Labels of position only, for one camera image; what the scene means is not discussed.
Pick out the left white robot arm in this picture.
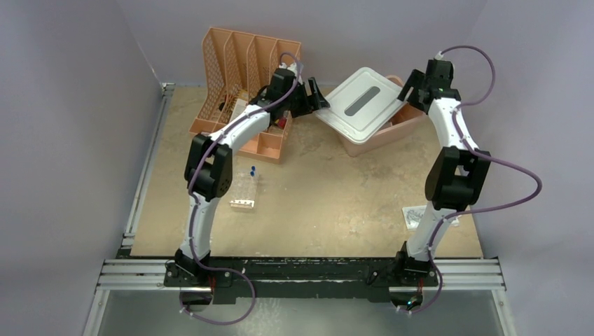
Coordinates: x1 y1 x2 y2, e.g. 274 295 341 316
174 62 329 286

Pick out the white orange box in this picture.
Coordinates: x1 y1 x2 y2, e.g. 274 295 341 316
228 97 249 124

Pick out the white printed label card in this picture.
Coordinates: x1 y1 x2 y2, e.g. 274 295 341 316
402 205 455 231

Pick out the orange plastic file organizer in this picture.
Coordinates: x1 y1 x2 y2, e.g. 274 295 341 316
188 27 302 164

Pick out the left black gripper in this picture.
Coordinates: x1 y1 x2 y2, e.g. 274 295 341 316
282 78 328 118

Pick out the white plastic bin lid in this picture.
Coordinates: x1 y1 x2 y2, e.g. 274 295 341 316
314 67 404 144

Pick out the pink plastic bin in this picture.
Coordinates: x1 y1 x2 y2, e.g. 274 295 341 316
338 75 427 158

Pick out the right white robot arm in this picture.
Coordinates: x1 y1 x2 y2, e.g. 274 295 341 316
393 59 490 285

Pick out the clear test tube rack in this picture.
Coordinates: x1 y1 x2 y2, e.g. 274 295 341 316
229 166 259 210

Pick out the aluminium frame rail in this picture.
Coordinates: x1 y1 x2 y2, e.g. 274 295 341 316
96 259 506 291

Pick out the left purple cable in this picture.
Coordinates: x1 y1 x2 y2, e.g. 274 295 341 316
178 52 305 326

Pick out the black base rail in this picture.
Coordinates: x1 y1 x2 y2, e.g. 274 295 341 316
164 251 439 308

